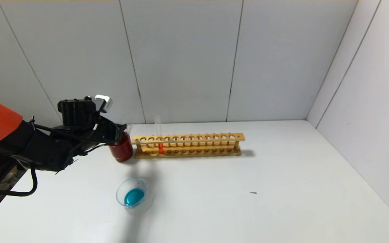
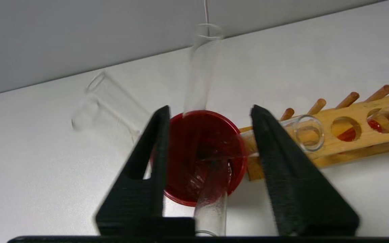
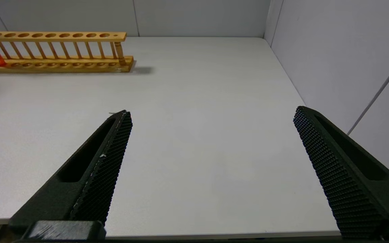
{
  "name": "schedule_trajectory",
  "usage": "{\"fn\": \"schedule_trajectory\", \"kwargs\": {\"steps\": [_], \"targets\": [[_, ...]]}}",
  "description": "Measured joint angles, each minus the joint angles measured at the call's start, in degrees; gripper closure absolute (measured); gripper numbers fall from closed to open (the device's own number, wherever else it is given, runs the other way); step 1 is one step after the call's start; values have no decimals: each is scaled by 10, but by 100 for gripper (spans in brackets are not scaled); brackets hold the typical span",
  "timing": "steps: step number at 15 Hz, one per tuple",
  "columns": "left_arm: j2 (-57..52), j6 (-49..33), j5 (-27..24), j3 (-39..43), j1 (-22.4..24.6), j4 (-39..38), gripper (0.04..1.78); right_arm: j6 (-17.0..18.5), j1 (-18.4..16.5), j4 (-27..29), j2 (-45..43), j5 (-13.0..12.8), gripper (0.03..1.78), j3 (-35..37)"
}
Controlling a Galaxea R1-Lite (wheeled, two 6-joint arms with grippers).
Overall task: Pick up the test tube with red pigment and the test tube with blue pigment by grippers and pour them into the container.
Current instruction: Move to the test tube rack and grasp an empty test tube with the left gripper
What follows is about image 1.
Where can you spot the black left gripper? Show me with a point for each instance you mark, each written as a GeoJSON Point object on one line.
{"type": "Point", "coordinates": [119, 132]}

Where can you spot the test tube with blue pigment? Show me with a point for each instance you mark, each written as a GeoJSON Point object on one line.
{"type": "Point", "coordinates": [128, 128]}

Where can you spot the test tube with red pigment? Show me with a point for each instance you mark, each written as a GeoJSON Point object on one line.
{"type": "Point", "coordinates": [161, 148]}

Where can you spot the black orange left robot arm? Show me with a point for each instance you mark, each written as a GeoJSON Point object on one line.
{"type": "Point", "coordinates": [29, 148]}

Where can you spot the wooden test tube rack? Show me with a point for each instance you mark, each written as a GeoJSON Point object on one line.
{"type": "Point", "coordinates": [135, 139]}

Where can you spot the dark red plastic cup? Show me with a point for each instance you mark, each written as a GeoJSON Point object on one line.
{"type": "Point", "coordinates": [122, 153]}

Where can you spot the clear glass beaker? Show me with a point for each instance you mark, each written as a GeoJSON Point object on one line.
{"type": "Point", "coordinates": [133, 197]}

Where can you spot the grey floor clutter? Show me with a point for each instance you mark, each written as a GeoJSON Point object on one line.
{"type": "Point", "coordinates": [8, 180]}

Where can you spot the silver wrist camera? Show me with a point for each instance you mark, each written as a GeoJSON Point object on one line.
{"type": "Point", "coordinates": [103, 103]}

